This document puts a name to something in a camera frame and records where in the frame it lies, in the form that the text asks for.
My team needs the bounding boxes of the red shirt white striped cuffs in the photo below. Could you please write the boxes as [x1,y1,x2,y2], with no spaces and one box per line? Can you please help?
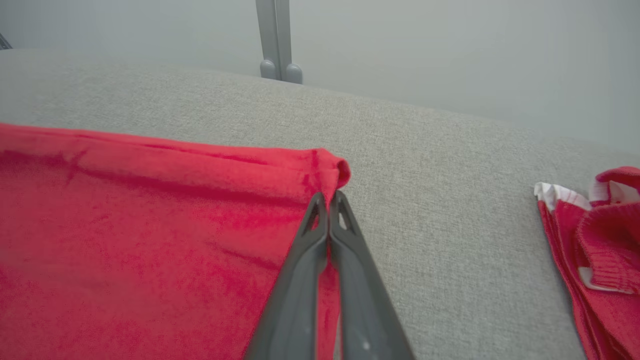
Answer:
[0,122,352,360]

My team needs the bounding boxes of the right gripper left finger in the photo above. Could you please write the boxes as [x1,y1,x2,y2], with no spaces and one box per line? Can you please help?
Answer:
[243,191,331,360]

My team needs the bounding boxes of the red shorts white stripe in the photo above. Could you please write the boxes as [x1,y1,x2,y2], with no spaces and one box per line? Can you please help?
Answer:
[533,166,640,360]

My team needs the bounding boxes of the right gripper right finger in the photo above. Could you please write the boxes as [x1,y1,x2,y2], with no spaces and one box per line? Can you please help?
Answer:
[327,190,417,360]

